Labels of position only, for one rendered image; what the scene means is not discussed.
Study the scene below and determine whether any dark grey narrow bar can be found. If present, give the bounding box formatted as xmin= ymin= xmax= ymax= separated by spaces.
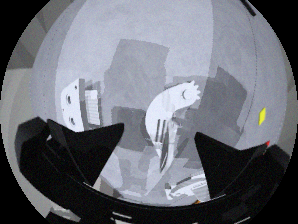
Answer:
xmin=241 ymin=0 xmax=255 ymax=16

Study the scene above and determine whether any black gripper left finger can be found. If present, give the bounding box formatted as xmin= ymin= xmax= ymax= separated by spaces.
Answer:
xmin=47 ymin=119 xmax=124 ymax=186

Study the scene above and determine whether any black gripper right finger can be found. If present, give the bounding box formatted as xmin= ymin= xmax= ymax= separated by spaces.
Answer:
xmin=194 ymin=132 xmax=267 ymax=200

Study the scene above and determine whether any yellow flat square plate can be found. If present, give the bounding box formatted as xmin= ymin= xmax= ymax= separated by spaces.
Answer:
xmin=258 ymin=107 xmax=265 ymax=125

